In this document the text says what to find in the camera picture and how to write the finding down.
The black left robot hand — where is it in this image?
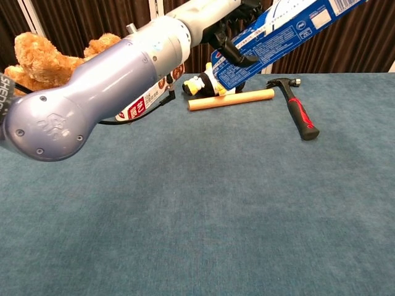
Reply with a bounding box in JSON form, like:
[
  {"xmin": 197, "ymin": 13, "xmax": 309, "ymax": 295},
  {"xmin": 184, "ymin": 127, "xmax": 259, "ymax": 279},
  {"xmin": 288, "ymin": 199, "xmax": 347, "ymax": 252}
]
[{"xmin": 203, "ymin": 0, "xmax": 263, "ymax": 67}]

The blue white toothpaste box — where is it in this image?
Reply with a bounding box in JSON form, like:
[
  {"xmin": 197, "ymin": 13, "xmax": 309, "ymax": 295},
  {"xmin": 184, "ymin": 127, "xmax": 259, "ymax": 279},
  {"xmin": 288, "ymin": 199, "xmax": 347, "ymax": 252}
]
[{"xmin": 210, "ymin": 0, "xmax": 370, "ymax": 91}]

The white red baking paper box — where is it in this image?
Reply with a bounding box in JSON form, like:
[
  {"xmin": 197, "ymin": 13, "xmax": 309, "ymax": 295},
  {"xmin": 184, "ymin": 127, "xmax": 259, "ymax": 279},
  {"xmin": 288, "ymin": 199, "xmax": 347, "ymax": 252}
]
[{"xmin": 114, "ymin": 61, "xmax": 186, "ymax": 123}]

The black white plush penguin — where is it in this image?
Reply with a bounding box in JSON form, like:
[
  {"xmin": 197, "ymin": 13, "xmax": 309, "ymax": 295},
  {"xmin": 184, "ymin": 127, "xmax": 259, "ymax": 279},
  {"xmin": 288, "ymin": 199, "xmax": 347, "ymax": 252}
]
[{"xmin": 181, "ymin": 62, "xmax": 247, "ymax": 97}]

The wooden rolling pin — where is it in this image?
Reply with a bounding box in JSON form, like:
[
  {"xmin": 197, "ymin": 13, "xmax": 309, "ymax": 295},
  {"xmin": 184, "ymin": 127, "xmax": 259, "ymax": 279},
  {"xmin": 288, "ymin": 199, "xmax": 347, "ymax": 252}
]
[{"xmin": 188, "ymin": 88, "xmax": 275, "ymax": 112}]

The black red claw hammer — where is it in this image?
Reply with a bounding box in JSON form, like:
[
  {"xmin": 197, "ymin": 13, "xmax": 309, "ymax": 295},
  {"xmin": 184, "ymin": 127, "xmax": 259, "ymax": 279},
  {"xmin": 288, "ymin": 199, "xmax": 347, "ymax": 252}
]
[{"xmin": 266, "ymin": 77, "xmax": 320, "ymax": 141}]

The brown pleated curtain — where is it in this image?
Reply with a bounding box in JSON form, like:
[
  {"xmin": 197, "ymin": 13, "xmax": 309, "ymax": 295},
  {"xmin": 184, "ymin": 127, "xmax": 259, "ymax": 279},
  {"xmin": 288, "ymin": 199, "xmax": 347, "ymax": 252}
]
[{"xmin": 0, "ymin": 0, "xmax": 395, "ymax": 80}]

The blue tablecloth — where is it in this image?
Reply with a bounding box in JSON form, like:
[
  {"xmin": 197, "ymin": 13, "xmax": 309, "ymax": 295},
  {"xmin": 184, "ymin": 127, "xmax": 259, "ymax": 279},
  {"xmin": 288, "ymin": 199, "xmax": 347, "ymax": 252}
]
[{"xmin": 0, "ymin": 72, "xmax": 395, "ymax": 296}]

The brown plush teddy bear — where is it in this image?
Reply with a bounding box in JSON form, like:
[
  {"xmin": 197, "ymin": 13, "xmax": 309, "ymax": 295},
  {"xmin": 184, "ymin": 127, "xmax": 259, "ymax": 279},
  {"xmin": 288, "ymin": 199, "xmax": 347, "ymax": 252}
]
[{"xmin": 3, "ymin": 31, "xmax": 122, "ymax": 96}]

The white partition post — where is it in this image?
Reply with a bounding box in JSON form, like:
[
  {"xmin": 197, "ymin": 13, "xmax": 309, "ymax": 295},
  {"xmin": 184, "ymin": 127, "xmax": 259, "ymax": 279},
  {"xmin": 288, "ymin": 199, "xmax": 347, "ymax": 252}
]
[
  {"xmin": 148, "ymin": 0, "xmax": 165, "ymax": 22},
  {"xmin": 17, "ymin": 0, "xmax": 47, "ymax": 36},
  {"xmin": 260, "ymin": 59, "xmax": 275, "ymax": 75}
]

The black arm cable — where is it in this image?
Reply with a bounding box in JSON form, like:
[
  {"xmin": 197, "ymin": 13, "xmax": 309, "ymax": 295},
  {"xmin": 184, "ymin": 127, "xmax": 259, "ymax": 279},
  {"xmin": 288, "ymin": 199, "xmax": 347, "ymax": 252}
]
[{"xmin": 98, "ymin": 73, "xmax": 177, "ymax": 126}]

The black velcro strap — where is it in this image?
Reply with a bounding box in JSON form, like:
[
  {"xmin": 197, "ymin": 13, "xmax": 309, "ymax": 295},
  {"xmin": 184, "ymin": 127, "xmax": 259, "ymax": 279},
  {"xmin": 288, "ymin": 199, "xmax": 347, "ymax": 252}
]
[{"xmin": 0, "ymin": 72, "xmax": 16, "ymax": 123}]

